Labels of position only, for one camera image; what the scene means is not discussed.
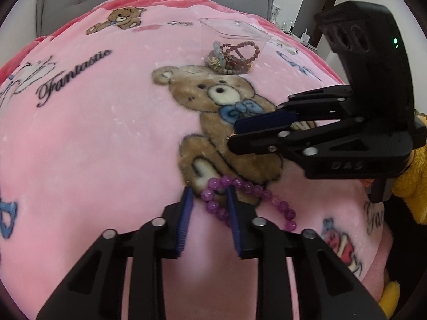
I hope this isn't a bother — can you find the clear plastic box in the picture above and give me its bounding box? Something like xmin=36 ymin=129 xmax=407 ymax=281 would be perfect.
xmin=199 ymin=18 xmax=271 ymax=76

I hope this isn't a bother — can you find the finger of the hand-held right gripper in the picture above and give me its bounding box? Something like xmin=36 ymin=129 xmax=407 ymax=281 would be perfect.
xmin=234 ymin=85 xmax=356 ymax=134
xmin=228 ymin=116 xmax=409 ymax=161

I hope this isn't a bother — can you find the olive brown bead bracelet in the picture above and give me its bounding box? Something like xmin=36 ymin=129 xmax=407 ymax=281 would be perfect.
xmin=213 ymin=63 xmax=253 ymax=76

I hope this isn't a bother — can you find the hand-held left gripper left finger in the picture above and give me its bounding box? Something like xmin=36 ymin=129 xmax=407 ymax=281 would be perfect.
xmin=36 ymin=187 xmax=194 ymax=320

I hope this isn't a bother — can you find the dark red bead bracelet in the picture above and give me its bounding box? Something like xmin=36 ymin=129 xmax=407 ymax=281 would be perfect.
xmin=220 ymin=41 xmax=263 ymax=70

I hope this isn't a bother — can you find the cluttered nightstand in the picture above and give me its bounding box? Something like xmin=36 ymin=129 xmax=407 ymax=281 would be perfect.
xmin=272 ymin=3 xmax=321 ymax=51

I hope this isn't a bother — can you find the pink printed blanket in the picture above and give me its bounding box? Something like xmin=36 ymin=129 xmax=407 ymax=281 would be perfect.
xmin=0 ymin=0 xmax=394 ymax=320

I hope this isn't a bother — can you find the person's right forearm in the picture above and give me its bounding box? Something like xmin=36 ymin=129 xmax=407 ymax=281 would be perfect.
xmin=392 ymin=110 xmax=427 ymax=225

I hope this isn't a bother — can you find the yellow fuzzy clothing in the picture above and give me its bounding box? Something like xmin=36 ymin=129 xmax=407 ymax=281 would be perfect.
xmin=378 ymin=279 xmax=401 ymax=319

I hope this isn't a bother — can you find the grey upholstered headboard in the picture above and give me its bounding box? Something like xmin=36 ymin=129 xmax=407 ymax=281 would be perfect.
xmin=36 ymin=0 xmax=271 ymax=38

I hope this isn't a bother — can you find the purple bead bracelet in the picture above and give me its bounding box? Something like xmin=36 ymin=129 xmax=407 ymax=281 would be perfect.
xmin=200 ymin=175 xmax=297 ymax=230

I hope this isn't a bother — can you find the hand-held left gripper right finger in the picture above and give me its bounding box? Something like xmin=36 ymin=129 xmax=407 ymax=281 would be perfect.
xmin=227 ymin=187 xmax=382 ymax=320

